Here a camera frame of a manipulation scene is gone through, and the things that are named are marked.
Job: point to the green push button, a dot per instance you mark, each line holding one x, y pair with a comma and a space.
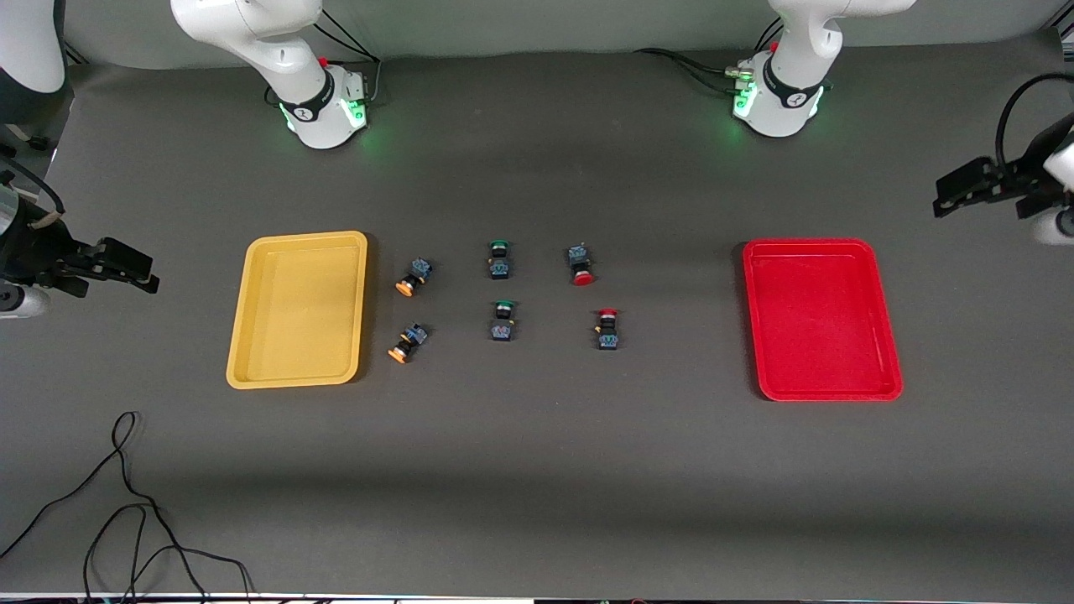
499, 259
503, 321

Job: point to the red push button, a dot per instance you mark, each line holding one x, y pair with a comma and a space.
581, 264
607, 329

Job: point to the yellow plastic tray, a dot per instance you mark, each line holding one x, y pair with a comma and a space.
298, 315

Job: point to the dark grey table cover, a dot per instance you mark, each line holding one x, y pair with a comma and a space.
537, 461

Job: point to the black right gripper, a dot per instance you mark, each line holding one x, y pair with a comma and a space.
35, 250

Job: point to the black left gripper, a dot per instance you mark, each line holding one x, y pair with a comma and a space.
1025, 178

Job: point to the white wheeled stand leg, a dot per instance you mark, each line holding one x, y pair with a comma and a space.
33, 143

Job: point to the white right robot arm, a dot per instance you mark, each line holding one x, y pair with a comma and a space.
310, 109

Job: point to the yellow push button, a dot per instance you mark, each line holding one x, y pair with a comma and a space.
407, 343
414, 277

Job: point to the red plastic tray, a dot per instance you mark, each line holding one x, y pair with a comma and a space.
822, 323

